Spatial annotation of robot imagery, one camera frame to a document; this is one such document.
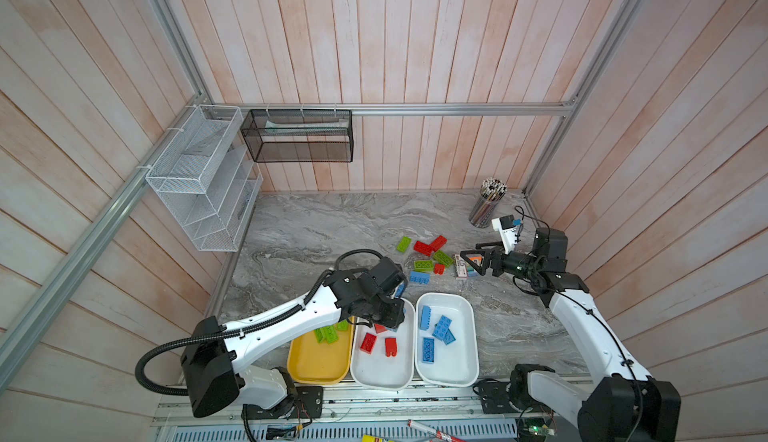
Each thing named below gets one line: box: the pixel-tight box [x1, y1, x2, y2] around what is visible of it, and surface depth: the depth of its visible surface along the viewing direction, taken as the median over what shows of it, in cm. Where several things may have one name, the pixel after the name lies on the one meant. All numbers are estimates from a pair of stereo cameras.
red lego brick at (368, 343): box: [360, 332, 377, 355], surface depth 83 cm
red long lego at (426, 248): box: [413, 237, 439, 257], surface depth 103 cm
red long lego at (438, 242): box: [430, 235, 448, 252], surface depth 106 cm
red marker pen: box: [407, 419, 467, 442], surface depth 71 cm
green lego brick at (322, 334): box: [314, 326, 329, 343], surface depth 83 cm
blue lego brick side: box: [410, 271, 431, 285], surface depth 95 cm
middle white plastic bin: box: [350, 298, 416, 390], surface depth 81 cm
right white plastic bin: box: [415, 292, 479, 387], surface depth 83 cm
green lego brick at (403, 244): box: [396, 236, 412, 253], surface depth 106 cm
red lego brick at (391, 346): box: [385, 337, 397, 357], surface depth 81 cm
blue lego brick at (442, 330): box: [432, 315, 456, 345], surface depth 84 cm
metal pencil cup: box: [469, 178, 507, 228], surface depth 100 cm
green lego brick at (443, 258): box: [433, 250, 454, 268], surface depth 100 cm
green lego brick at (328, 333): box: [317, 325, 339, 344], surface depth 85 cm
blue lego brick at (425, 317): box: [420, 305, 432, 331], surface depth 87 cm
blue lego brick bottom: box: [422, 337, 435, 363], surface depth 81 cm
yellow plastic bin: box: [287, 316, 355, 385], surface depth 80 cm
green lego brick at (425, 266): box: [413, 260, 434, 273], surface depth 100 cm
